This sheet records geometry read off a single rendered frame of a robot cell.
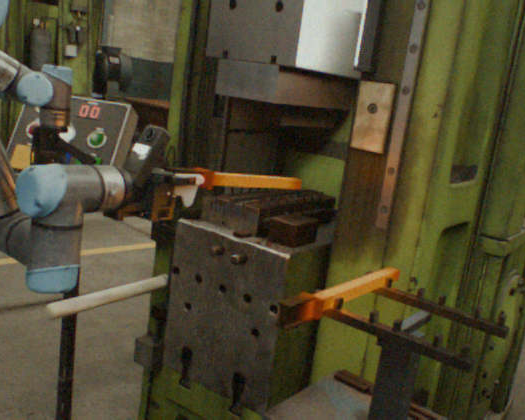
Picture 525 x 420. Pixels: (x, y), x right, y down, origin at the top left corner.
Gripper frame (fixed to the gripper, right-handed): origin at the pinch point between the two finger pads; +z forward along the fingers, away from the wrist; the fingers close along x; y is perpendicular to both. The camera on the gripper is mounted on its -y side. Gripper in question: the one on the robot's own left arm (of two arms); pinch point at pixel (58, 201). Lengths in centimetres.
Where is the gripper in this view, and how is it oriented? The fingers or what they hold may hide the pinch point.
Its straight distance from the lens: 166.2
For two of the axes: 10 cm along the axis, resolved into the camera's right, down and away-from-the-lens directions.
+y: -8.7, -0.1, -5.0
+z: -1.3, 9.7, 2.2
